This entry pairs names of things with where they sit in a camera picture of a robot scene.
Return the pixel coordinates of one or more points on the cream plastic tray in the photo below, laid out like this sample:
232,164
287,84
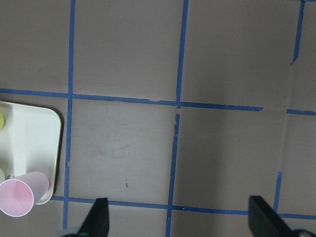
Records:
30,141

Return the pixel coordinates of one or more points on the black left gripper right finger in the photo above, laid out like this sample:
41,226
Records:
264,222

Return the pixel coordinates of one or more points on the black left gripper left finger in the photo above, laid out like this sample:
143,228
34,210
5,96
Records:
96,224

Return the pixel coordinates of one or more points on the pink plastic cup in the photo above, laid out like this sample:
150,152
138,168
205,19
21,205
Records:
18,195

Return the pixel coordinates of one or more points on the yellow plastic cup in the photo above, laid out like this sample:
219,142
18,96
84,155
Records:
2,120

